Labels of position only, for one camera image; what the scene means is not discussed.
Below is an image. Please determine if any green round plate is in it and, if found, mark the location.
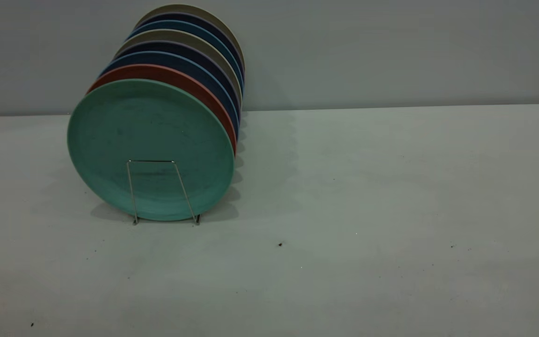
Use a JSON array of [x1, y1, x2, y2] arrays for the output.
[[67, 79, 236, 222]]

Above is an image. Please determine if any pink round plate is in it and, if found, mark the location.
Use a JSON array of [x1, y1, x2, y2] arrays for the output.
[[87, 64, 238, 156]]

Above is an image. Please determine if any dark purple round plate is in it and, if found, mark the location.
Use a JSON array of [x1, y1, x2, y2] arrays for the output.
[[115, 40, 242, 117]]

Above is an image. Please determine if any beige round plate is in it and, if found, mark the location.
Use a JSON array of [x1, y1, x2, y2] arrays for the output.
[[134, 4, 246, 61], [115, 29, 243, 106]]

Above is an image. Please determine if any teal blue round plate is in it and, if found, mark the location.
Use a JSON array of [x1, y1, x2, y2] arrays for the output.
[[126, 20, 245, 87]]

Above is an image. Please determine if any dark navy round plate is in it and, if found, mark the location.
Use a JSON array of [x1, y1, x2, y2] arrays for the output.
[[134, 12, 245, 71]]

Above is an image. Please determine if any metal wire plate rack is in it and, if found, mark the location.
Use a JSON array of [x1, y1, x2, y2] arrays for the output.
[[126, 160, 201, 227]]

